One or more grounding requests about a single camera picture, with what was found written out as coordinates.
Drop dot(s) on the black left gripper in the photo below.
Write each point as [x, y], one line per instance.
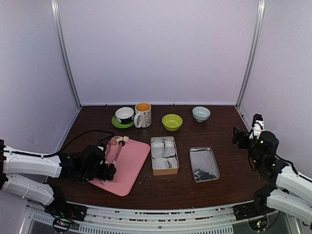
[104, 175]

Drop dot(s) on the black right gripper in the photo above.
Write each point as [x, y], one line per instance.
[237, 137]

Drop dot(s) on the bear print tin lid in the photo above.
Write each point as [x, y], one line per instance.
[204, 165]

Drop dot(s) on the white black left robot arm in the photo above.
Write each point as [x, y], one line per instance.
[14, 164]

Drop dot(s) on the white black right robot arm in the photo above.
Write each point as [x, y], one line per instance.
[287, 190]

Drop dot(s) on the pink plastic tray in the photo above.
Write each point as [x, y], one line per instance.
[129, 164]

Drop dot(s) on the green saucer plate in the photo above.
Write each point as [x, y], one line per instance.
[120, 125]

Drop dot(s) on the navy white dotted bowl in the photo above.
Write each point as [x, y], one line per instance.
[125, 115]

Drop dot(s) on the floral white mug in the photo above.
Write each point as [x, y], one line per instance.
[143, 115]

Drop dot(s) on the white paper cupcake liner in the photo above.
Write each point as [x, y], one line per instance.
[160, 163]
[173, 162]
[169, 148]
[157, 148]

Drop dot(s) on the light blue patterned bowl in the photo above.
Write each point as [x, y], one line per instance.
[201, 113]

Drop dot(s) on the lime green bowl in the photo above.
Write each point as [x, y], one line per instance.
[172, 122]

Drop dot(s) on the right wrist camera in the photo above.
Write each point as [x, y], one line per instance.
[257, 123]

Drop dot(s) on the right aluminium table rail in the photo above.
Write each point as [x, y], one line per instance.
[247, 119]

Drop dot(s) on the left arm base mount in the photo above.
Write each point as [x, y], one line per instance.
[65, 215]

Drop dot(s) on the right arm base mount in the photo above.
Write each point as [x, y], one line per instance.
[253, 212]

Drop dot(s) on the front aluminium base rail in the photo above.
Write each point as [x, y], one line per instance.
[209, 220]

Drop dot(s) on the right rear aluminium frame post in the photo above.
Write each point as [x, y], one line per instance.
[260, 13]

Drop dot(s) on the aluminium frame post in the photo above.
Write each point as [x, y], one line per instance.
[260, 13]
[64, 55]

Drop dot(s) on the left rear aluminium frame post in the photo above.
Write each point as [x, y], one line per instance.
[64, 55]

